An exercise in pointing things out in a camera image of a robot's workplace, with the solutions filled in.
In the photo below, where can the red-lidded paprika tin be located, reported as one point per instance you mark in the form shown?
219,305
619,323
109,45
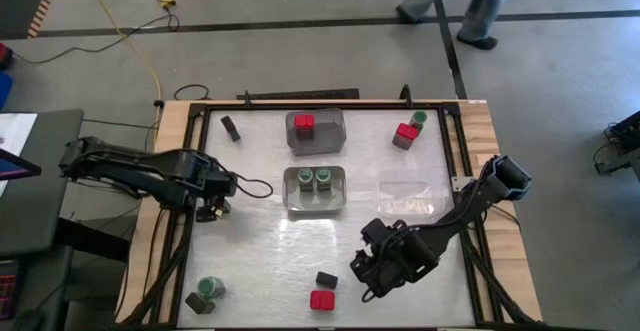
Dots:
304,122
405,135
322,301

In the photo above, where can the red object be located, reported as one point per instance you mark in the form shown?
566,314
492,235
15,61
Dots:
4,56

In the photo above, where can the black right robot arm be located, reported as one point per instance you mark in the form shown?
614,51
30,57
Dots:
450,221

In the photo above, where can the translucent grey plastic bin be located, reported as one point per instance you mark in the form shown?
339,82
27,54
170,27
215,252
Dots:
325,143

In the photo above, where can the laptop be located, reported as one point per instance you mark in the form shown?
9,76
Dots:
17,168

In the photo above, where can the person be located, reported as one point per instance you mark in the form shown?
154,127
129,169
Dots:
475,16

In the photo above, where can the green-lidded spice jar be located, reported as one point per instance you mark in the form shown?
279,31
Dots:
305,176
323,176
418,117
210,286

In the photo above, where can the keyboard with red lights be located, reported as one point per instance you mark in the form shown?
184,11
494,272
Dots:
7,291

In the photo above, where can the silver metal bracket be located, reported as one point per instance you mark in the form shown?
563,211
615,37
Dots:
462,183

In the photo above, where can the grey side desk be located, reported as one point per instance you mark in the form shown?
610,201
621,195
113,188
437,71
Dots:
45,211

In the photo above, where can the black mat with striped edge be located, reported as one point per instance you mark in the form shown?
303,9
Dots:
20,1

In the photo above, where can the white plastic bin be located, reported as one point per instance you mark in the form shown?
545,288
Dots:
315,203

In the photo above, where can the clear plastic bin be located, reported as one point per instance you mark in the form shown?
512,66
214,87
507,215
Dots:
415,201

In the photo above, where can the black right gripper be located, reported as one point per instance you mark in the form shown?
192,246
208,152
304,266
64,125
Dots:
375,271

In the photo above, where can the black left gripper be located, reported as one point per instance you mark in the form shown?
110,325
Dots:
217,188

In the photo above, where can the black aluminium table frame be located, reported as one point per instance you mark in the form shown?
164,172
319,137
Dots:
320,105

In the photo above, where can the blue object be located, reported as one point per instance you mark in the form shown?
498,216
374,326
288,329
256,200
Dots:
4,88

